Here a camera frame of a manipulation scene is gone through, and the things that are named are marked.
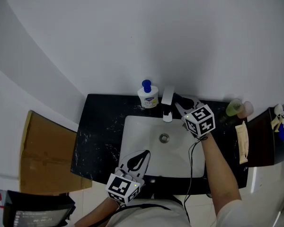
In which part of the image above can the beige flat packet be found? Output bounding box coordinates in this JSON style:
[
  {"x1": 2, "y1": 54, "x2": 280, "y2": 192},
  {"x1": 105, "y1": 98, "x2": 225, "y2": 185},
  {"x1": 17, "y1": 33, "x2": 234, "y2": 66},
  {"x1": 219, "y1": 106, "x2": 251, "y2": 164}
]
[{"x1": 235, "y1": 121, "x2": 249, "y2": 165}]

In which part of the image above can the chrome faucet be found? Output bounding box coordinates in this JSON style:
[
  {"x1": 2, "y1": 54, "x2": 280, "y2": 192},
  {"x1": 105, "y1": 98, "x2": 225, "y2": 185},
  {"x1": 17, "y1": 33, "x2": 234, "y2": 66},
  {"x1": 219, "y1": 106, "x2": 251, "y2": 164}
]
[{"x1": 161, "y1": 86, "x2": 176, "y2": 122}]

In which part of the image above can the pink plastic cup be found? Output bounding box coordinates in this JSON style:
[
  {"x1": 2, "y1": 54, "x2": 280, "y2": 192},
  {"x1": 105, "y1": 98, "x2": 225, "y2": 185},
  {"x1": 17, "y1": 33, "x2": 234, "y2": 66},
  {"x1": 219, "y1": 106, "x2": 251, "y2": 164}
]
[{"x1": 237, "y1": 100, "x2": 254, "y2": 119}]

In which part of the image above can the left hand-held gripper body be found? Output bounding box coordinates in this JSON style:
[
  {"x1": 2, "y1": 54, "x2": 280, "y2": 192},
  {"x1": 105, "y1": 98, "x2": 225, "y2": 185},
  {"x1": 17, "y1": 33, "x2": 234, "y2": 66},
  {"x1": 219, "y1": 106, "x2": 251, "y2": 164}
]
[{"x1": 106, "y1": 168, "x2": 145, "y2": 204}]

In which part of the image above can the person's white shirt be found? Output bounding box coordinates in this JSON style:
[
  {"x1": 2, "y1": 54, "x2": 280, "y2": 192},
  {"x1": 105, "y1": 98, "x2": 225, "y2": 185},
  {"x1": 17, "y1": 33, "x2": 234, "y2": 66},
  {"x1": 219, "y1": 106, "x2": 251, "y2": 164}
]
[{"x1": 104, "y1": 199, "x2": 254, "y2": 227}]

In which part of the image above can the dark brown cabinet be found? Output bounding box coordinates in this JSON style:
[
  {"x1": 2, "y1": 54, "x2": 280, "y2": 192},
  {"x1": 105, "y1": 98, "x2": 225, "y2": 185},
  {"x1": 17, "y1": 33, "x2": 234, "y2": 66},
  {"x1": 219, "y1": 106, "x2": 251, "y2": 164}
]
[{"x1": 247, "y1": 106, "x2": 284, "y2": 167}]

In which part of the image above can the person's right forearm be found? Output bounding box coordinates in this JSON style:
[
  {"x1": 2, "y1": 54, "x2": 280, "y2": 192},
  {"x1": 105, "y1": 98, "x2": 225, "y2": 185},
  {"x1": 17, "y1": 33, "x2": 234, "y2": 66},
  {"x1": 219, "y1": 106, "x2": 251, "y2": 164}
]
[{"x1": 200, "y1": 132, "x2": 242, "y2": 216}]

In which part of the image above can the person's left forearm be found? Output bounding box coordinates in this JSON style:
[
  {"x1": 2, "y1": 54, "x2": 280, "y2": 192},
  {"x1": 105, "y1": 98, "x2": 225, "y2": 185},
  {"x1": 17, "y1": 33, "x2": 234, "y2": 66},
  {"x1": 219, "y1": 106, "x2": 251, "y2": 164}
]
[{"x1": 74, "y1": 197, "x2": 119, "y2": 227}]

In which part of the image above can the right hand-held gripper black cable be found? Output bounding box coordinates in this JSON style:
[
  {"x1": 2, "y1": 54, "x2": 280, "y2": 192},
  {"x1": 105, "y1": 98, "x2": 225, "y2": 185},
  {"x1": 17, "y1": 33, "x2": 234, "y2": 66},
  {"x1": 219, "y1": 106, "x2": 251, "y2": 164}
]
[{"x1": 183, "y1": 136, "x2": 208, "y2": 223}]

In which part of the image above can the green plastic cup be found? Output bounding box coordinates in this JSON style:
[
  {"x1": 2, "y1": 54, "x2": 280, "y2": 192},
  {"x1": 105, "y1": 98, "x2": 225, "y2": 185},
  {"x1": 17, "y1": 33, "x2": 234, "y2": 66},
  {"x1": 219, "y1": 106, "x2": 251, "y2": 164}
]
[{"x1": 225, "y1": 98, "x2": 243, "y2": 117}]

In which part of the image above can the beige crumpled packet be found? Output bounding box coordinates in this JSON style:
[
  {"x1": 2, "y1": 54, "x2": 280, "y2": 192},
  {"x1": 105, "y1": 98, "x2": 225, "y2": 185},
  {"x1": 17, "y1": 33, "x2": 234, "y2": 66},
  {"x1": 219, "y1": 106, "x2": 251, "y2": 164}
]
[{"x1": 270, "y1": 116, "x2": 283, "y2": 132}]

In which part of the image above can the brown cardboard box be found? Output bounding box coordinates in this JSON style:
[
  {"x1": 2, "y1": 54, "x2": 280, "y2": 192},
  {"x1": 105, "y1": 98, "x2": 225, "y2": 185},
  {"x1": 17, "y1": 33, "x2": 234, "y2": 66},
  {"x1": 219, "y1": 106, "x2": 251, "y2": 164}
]
[{"x1": 19, "y1": 110, "x2": 93, "y2": 195}]

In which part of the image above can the black marble vanity counter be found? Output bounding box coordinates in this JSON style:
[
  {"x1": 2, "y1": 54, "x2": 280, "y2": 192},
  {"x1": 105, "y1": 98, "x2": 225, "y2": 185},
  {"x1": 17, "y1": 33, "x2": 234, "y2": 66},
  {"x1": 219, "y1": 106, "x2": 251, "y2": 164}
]
[{"x1": 71, "y1": 93, "x2": 249, "y2": 189}]

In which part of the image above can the white sink basin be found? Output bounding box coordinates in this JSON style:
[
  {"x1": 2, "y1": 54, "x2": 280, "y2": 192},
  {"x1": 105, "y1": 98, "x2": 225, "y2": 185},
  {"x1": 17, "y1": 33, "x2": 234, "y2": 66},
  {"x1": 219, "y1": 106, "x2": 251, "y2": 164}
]
[{"x1": 119, "y1": 115, "x2": 205, "y2": 178}]

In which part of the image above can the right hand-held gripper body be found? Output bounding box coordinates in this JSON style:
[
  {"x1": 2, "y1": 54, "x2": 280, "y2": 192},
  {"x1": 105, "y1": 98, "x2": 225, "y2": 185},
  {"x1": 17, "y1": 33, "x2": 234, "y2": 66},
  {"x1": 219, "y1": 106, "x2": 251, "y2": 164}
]
[{"x1": 181, "y1": 104, "x2": 215, "y2": 138}]

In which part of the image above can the black monitor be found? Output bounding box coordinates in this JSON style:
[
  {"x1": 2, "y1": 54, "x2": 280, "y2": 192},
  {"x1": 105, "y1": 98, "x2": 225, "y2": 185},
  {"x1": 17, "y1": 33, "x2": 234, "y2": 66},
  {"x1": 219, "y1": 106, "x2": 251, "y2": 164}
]
[{"x1": 2, "y1": 190, "x2": 76, "y2": 227}]

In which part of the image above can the white soap bottle blue pump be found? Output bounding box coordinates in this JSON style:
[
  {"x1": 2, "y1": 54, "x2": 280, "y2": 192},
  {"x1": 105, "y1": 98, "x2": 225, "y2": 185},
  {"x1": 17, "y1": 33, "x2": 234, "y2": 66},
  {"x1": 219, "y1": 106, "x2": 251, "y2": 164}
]
[{"x1": 137, "y1": 79, "x2": 160, "y2": 109}]

